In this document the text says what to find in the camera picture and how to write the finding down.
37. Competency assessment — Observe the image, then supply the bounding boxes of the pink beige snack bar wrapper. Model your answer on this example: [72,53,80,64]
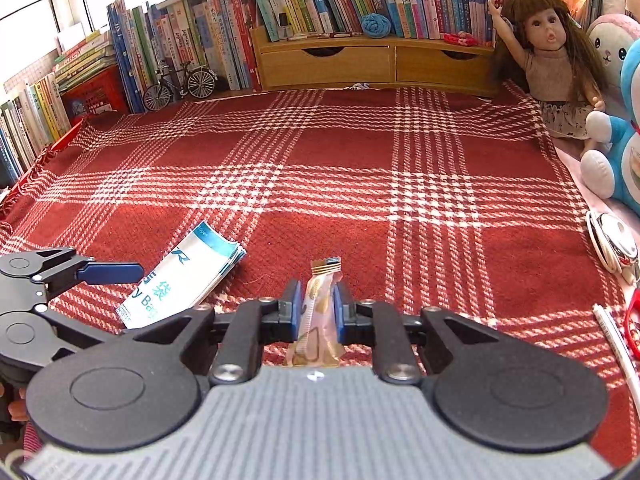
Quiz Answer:
[286,257,344,367]

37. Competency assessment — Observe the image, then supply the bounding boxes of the red box under books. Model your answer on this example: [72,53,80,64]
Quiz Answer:
[61,65,129,125]

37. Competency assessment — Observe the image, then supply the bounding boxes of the row of books left side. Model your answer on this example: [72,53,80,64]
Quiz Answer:
[1,0,260,188]

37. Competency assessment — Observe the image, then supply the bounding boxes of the person's left hand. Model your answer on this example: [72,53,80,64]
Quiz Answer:
[0,384,29,422]

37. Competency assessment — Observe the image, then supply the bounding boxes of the white blue paper packet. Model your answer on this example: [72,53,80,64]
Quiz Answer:
[116,221,246,330]

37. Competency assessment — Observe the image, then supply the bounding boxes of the red white plaid blanket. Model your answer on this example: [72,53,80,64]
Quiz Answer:
[1,86,639,465]

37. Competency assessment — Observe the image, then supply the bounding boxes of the miniature bicycle model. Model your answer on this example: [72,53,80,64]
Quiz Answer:
[142,60,218,112]

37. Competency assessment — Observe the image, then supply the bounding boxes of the wooden drawer desk shelf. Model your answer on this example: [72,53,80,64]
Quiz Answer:
[250,26,498,98]

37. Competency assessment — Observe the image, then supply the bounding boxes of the white round headphones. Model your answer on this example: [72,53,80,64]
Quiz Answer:
[586,210,639,286]

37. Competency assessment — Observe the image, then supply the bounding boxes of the blue yarn rose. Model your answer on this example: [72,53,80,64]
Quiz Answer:
[360,13,392,39]

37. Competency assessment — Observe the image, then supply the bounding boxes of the white pen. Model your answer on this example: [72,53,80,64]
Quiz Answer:
[592,304,640,413]

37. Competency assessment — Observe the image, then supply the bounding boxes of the small red toy on shelf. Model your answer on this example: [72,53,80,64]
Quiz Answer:
[442,32,480,47]

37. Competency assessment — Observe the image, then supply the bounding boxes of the blue Doraemon plush toy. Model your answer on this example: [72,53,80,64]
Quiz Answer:
[580,40,640,214]

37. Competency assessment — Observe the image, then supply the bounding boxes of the long-haired brown doll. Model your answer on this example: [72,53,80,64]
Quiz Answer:
[487,0,608,143]

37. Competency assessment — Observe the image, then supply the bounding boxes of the pink white rabbit plush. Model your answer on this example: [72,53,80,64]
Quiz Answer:
[588,0,639,117]

